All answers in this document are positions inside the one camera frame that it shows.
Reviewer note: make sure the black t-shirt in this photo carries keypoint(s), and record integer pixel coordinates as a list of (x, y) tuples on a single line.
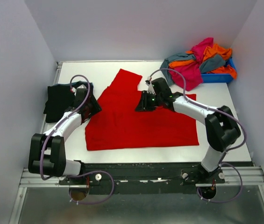
[(60, 98)]

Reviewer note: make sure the blue t-shirt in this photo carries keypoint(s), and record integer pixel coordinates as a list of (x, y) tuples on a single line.
[(64, 84)]

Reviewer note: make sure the blue plastic bin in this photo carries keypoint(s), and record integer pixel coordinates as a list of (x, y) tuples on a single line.
[(217, 71)]

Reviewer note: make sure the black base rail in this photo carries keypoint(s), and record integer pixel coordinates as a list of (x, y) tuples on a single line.
[(143, 178)]

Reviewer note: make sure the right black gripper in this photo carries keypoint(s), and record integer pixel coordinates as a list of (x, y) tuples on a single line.
[(143, 105)]

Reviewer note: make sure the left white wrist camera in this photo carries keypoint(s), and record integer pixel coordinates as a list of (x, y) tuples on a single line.
[(75, 89)]

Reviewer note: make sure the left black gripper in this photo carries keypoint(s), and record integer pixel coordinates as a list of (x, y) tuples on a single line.
[(96, 106)]

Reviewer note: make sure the grey-blue t-shirt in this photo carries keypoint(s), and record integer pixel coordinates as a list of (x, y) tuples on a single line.
[(165, 70)]

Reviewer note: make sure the red t-shirt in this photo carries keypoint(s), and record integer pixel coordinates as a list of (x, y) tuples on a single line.
[(119, 126)]

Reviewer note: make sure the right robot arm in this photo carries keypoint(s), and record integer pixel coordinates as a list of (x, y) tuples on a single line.
[(221, 126)]

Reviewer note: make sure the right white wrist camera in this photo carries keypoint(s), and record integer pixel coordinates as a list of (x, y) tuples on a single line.
[(150, 89)]

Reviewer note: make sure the orange t-shirt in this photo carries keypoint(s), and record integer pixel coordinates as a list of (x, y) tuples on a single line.
[(209, 52)]

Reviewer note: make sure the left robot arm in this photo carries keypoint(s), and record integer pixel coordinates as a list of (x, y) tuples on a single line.
[(47, 155)]

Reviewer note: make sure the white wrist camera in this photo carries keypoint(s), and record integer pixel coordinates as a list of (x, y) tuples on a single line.
[(150, 89), (75, 89)]

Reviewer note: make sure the magenta t-shirt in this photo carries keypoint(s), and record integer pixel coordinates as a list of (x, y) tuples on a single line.
[(185, 67)]

